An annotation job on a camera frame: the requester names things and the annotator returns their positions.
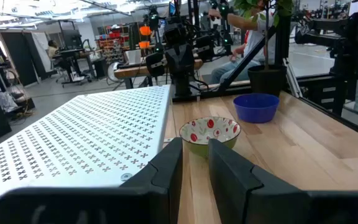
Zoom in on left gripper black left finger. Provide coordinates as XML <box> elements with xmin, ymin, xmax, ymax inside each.
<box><xmin>119</xmin><ymin>137</ymin><xmax>185</xmax><ymax>224</ymax></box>

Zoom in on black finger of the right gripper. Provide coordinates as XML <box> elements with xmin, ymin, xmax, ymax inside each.
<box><xmin>180</xmin><ymin>46</ymin><xmax>195</xmax><ymax>75</ymax></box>
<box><xmin>165</xmin><ymin>46</ymin><xmax>181</xmax><ymax>75</ymax></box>

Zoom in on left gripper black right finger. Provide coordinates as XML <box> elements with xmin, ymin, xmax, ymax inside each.
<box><xmin>208</xmin><ymin>138</ymin><xmax>310</xmax><ymax>224</ymax></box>

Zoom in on green bowl floral inside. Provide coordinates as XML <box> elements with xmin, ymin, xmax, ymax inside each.
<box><xmin>178</xmin><ymin>116</ymin><xmax>242</xmax><ymax>159</ymax></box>

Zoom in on small blue plastic bowl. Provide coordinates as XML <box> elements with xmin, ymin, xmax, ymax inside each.
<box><xmin>233</xmin><ymin>93</ymin><xmax>280</xmax><ymax>124</ymax></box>

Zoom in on white square container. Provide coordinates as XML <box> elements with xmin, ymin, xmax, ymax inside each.
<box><xmin>125</xmin><ymin>49</ymin><xmax>142</xmax><ymax>65</ymax></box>

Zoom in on wooden background workbench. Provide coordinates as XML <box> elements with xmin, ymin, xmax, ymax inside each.
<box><xmin>113</xmin><ymin>58</ymin><xmax>204</xmax><ymax>90</ymax></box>

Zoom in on round grey fan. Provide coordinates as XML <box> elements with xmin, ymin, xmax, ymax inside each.
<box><xmin>106</xmin><ymin>61</ymin><xmax>124</xmax><ymax>84</ymax></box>

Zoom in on storage rack with bins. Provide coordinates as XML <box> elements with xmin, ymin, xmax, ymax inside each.
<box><xmin>96</xmin><ymin>24</ymin><xmax>132</xmax><ymax>65</ymax></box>

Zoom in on person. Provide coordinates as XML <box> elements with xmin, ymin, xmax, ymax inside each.
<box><xmin>208</xmin><ymin>0</ymin><xmax>281</xmax><ymax>85</ymax></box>
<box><xmin>46</xmin><ymin>39</ymin><xmax>62</xmax><ymax>68</ymax></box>

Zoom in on green leafy potted plant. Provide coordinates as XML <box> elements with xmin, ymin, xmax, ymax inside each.
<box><xmin>233</xmin><ymin>0</ymin><xmax>295</xmax><ymax>70</ymax></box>

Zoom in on black rolling desk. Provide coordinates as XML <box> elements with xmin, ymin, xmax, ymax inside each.
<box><xmin>54</xmin><ymin>46</ymin><xmax>94</xmax><ymax>88</ymax></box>

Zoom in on black plant pot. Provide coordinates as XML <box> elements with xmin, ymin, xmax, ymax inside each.
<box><xmin>247</xmin><ymin>64</ymin><xmax>288</xmax><ymax>97</ymax></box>

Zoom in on black desk monitor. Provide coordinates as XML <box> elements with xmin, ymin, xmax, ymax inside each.
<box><xmin>61</xmin><ymin>29</ymin><xmax>83</xmax><ymax>50</ymax></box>

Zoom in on white perforated metal shelf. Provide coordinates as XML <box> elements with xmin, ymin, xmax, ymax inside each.
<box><xmin>0</xmin><ymin>84</ymin><xmax>172</xmax><ymax>210</ymax></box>

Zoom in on black partition panel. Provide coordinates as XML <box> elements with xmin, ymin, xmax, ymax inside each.
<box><xmin>0</xmin><ymin>30</ymin><xmax>48</xmax><ymax>87</ymax></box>

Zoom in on black background equipment rig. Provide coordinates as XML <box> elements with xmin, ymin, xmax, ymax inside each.
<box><xmin>294</xmin><ymin>0</ymin><xmax>358</xmax><ymax>116</ymax></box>

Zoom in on black aluminium table frame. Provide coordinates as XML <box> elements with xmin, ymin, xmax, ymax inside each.
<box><xmin>171</xmin><ymin>14</ymin><xmax>358</xmax><ymax>143</ymax></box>

